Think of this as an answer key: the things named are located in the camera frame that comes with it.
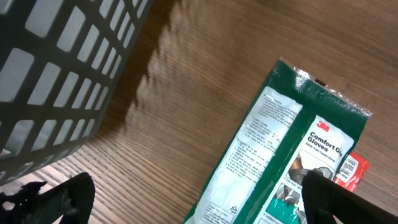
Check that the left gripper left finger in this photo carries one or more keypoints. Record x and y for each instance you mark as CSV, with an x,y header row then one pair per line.
x,y
71,202

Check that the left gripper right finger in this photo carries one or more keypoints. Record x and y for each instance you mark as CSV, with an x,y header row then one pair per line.
x,y
327,202

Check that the grey plastic mesh basket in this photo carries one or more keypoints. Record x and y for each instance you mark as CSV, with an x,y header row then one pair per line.
x,y
60,64

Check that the green sponge package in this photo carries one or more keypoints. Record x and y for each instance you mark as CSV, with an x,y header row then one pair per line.
x,y
295,125

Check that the red stick packet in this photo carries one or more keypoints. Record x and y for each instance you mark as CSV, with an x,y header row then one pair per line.
x,y
352,172

